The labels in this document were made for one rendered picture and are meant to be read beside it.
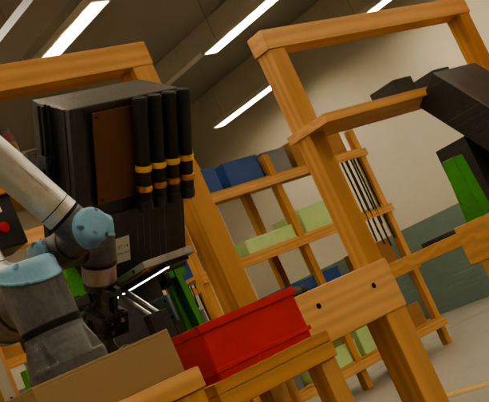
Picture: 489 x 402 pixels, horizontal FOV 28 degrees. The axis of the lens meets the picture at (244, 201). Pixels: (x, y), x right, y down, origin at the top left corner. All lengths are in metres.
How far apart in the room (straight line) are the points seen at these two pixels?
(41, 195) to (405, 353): 1.30
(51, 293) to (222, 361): 0.41
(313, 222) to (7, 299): 6.85
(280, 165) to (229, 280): 5.40
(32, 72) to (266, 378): 1.51
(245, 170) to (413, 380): 5.64
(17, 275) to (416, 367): 1.37
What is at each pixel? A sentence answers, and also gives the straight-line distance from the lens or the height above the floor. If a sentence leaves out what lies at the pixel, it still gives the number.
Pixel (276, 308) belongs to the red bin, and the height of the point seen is 0.89.
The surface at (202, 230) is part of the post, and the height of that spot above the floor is 1.24.
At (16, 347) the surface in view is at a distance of 10.17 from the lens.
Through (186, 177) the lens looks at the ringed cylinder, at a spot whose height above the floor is 1.31.
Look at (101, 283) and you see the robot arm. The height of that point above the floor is 1.09.
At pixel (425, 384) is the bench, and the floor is 0.53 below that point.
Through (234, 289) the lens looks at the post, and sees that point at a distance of 3.24.
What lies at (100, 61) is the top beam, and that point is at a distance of 3.32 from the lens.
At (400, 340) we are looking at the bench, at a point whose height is 0.67.
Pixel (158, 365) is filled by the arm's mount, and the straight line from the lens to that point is 1.75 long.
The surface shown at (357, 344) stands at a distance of 8.55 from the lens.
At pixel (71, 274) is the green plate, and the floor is 1.18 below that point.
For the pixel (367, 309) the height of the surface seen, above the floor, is 0.79.
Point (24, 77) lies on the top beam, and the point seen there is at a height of 1.88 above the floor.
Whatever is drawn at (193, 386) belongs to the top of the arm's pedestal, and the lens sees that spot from 1.76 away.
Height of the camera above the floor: 0.87
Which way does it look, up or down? 7 degrees up
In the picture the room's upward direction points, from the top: 24 degrees counter-clockwise
